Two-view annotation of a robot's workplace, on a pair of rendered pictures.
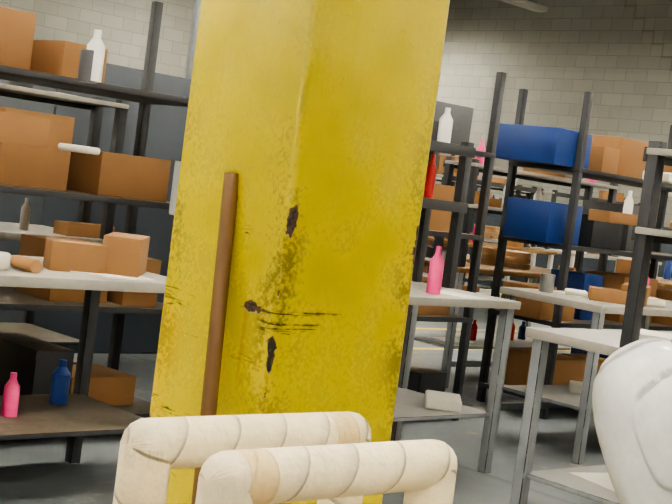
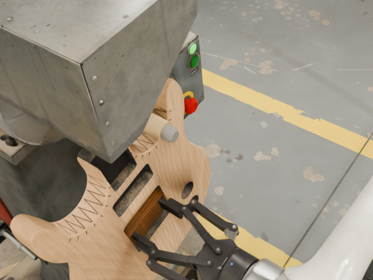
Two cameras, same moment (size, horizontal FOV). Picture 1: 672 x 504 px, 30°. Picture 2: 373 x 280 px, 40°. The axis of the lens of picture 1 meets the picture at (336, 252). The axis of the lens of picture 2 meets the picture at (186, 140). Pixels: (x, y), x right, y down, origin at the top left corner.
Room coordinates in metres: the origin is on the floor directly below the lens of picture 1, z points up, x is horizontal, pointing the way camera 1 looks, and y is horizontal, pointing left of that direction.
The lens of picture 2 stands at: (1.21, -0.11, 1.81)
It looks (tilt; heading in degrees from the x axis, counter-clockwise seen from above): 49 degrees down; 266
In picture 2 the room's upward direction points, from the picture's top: 8 degrees counter-clockwise
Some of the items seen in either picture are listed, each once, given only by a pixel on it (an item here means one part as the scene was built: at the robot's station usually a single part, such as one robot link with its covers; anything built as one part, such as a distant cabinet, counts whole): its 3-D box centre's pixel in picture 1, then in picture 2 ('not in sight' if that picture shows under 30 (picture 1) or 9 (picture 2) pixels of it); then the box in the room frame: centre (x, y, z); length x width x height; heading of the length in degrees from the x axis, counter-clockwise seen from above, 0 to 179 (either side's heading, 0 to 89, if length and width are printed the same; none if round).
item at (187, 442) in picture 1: (254, 438); not in sight; (0.81, 0.04, 1.20); 0.20 x 0.03 x 0.03; 132
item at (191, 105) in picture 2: not in sight; (187, 104); (1.14, -0.94, 0.98); 0.04 x 0.04 x 0.04; 43
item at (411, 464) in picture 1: (337, 470); not in sight; (0.75, -0.02, 1.20); 0.20 x 0.03 x 0.03; 132
